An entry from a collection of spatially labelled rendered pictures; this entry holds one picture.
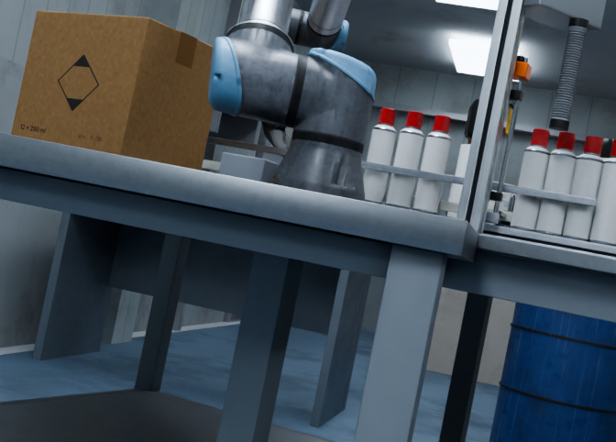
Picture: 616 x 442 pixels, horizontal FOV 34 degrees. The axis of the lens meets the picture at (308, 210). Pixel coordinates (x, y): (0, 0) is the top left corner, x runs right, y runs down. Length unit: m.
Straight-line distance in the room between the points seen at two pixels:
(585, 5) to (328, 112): 0.66
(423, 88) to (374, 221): 9.63
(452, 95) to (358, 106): 9.14
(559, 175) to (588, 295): 0.65
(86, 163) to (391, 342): 0.42
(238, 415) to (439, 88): 9.31
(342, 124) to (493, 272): 0.34
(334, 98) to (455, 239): 0.50
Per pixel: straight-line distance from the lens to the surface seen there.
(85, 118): 1.94
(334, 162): 1.54
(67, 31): 2.03
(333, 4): 2.07
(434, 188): 2.07
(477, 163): 1.91
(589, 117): 10.65
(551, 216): 2.01
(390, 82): 10.79
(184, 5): 5.94
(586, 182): 2.01
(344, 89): 1.56
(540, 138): 2.05
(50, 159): 1.25
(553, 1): 1.96
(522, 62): 1.99
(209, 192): 1.17
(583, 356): 4.65
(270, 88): 1.55
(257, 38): 1.59
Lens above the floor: 0.77
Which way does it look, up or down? 2 degrees up
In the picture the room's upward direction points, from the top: 11 degrees clockwise
